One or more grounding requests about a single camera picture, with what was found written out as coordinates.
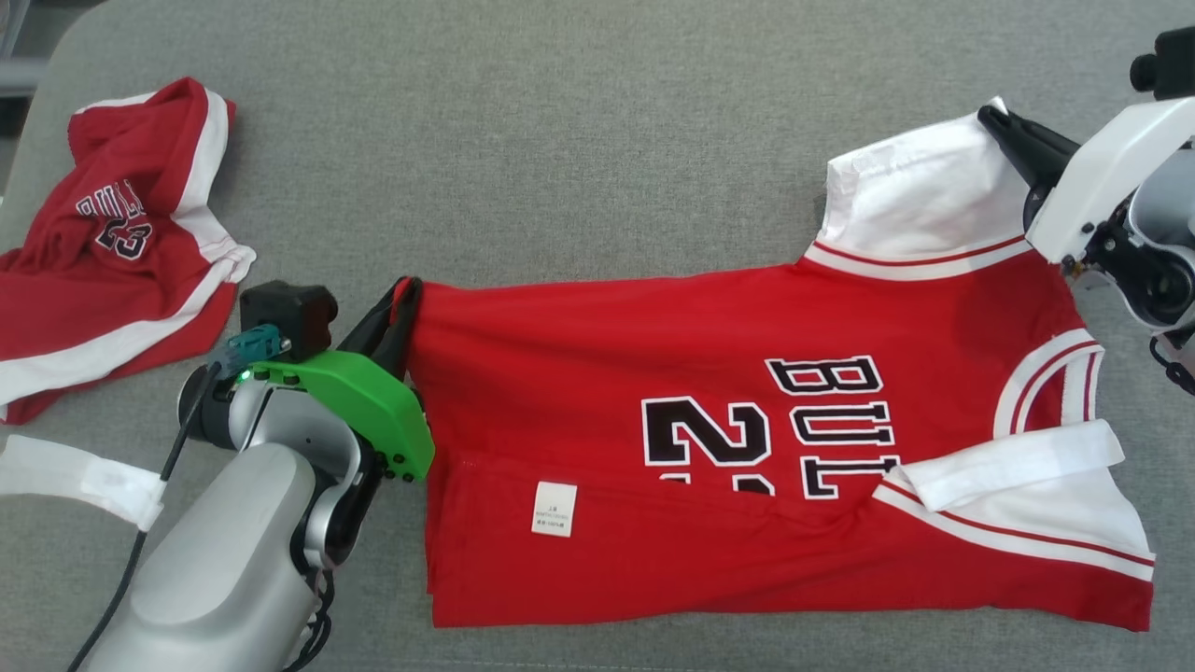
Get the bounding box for teal left camera connector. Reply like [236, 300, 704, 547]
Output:
[207, 324, 292, 379]

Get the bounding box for red white basketball jersey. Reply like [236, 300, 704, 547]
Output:
[406, 98, 1157, 633]

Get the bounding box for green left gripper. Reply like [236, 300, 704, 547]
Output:
[250, 276, 437, 483]

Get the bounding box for white left arm strap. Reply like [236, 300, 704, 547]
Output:
[0, 434, 167, 533]

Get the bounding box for red white basketball shorts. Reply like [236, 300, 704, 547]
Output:
[0, 77, 258, 426]

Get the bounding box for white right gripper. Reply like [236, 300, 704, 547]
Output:
[977, 96, 1195, 272]

